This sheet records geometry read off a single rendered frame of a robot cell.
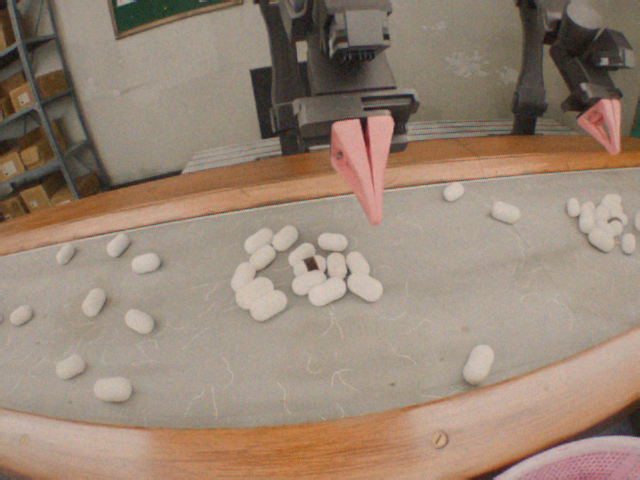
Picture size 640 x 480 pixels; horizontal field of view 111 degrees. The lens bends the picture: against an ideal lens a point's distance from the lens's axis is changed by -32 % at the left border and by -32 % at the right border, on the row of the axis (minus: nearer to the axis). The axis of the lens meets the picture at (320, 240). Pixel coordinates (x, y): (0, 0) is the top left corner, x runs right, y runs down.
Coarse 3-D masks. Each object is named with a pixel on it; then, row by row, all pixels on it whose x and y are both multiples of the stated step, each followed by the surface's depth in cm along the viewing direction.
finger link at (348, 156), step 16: (336, 128) 23; (352, 128) 23; (400, 128) 28; (336, 144) 24; (352, 144) 23; (400, 144) 28; (336, 160) 28; (352, 160) 23; (352, 176) 27; (368, 176) 23; (368, 192) 23; (368, 208) 24
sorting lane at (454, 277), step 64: (384, 192) 43; (512, 192) 40; (576, 192) 39; (128, 256) 37; (192, 256) 36; (384, 256) 33; (448, 256) 31; (512, 256) 30; (576, 256) 29; (64, 320) 29; (192, 320) 28; (256, 320) 28; (320, 320) 27; (384, 320) 26; (448, 320) 25; (512, 320) 24; (576, 320) 22; (0, 384) 21; (64, 384) 22; (192, 384) 23; (256, 384) 22; (320, 384) 22; (384, 384) 21; (448, 384) 21
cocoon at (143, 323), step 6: (132, 312) 27; (138, 312) 27; (126, 318) 27; (132, 318) 26; (138, 318) 26; (144, 318) 26; (150, 318) 27; (132, 324) 26; (138, 324) 26; (144, 324) 26; (150, 324) 26; (138, 330) 26; (144, 330) 26; (150, 330) 27
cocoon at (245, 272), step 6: (240, 264) 31; (246, 264) 31; (240, 270) 30; (246, 270) 30; (252, 270) 31; (234, 276) 30; (240, 276) 29; (246, 276) 30; (252, 276) 31; (234, 282) 29; (240, 282) 29; (246, 282) 29; (234, 288) 29
